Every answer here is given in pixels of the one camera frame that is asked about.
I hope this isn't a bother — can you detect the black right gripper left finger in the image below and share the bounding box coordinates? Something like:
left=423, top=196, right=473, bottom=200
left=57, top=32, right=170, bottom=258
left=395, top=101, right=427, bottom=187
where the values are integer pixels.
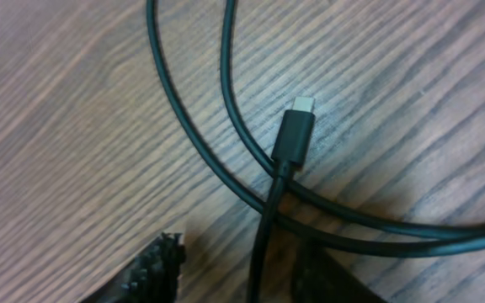
left=82, top=233, right=186, bottom=303

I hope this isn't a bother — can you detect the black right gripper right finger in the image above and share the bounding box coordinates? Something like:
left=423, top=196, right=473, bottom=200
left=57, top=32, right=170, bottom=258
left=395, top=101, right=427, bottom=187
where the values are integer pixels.
left=290, top=241, right=386, bottom=303

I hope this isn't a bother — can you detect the black USB charging cable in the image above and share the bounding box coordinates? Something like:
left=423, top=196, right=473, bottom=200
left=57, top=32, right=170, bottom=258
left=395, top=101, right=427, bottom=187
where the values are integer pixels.
left=146, top=0, right=485, bottom=303

